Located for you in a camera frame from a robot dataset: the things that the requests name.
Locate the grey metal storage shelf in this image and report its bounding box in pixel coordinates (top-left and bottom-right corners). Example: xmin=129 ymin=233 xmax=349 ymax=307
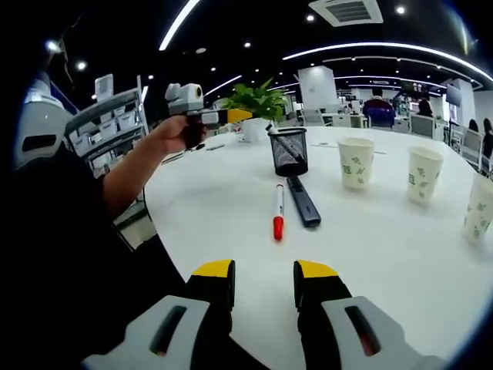
xmin=64 ymin=75 xmax=149 ymax=170

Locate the grey mounted screen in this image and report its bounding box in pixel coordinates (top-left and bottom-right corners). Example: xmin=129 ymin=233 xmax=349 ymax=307
xmin=445 ymin=83 xmax=462 ymax=106

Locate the group of white storage boxes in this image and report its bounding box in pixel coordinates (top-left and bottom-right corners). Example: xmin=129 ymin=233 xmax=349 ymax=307
xmin=71 ymin=106 xmax=146 ymax=163

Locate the green potted plant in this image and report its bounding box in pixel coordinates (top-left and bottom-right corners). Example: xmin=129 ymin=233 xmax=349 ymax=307
xmin=219 ymin=79 xmax=290 ymax=143

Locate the white slatted appliance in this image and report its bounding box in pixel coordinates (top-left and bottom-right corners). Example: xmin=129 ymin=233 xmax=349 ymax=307
xmin=94 ymin=73 xmax=115 ymax=103

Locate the ceiling air vent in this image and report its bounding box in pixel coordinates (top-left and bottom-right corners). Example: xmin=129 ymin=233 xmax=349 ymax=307
xmin=307 ymin=0 xmax=384 ymax=27

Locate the white worn device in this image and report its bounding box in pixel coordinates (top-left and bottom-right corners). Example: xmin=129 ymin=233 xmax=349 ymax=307
xmin=15 ymin=71 xmax=69 ymax=170

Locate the table cable slot cover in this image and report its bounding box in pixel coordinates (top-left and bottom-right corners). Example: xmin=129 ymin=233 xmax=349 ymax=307
xmin=310 ymin=141 xmax=386 ymax=155

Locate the black mesh pen holder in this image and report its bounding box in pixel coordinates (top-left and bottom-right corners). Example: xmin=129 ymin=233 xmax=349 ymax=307
xmin=268 ymin=126 xmax=309 ymax=177

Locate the black remote control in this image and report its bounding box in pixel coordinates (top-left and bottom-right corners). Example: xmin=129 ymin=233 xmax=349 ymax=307
xmin=285 ymin=175 xmax=322 ymax=229

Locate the red whiteboard marker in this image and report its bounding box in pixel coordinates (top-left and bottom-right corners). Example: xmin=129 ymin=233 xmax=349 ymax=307
xmin=272 ymin=183 xmax=287 ymax=242

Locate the curved ceiling light strip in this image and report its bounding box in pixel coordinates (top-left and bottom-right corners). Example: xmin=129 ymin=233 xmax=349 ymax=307
xmin=282 ymin=42 xmax=493 ymax=84

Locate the black whiteboard marker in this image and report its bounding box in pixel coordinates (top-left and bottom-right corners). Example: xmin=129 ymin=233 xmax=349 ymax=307
xmin=265 ymin=122 xmax=305 ymax=162

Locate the white paper cup green print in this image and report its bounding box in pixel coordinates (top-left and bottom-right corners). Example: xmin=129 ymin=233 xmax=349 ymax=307
xmin=463 ymin=173 xmax=493 ymax=244
xmin=337 ymin=136 xmax=375 ymax=190
xmin=407 ymin=146 xmax=444 ymax=204

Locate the hanging display red text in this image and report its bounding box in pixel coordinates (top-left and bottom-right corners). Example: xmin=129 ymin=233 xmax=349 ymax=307
xmin=400 ymin=79 xmax=431 ymax=96

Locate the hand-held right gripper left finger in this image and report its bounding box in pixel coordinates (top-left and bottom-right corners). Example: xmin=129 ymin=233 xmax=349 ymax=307
xmin=82 ymin=258 xmax=236 ymax=370

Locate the person's left hand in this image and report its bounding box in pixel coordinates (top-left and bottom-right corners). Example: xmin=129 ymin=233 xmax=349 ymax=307
xmin=152 ymin=115 xmax=207 ymax=153

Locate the group of ceiling spotlights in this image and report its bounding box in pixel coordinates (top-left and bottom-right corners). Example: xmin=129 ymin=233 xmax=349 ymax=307
xmin=75 ymin=5 xmax=407 ymax=82

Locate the group of white office chairs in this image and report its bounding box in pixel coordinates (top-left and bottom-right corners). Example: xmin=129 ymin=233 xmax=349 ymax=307
xmin=300 ymin=107 xmax=493 ymax=174

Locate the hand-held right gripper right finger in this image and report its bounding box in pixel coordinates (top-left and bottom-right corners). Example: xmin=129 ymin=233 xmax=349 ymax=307
xmin=292 ymin=259 xmax=448 ymax=370

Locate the long ceiling light strip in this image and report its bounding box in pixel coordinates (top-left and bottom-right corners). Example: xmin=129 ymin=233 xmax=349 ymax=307
xmin=158 ymin=0 xmax=203 ymax=51

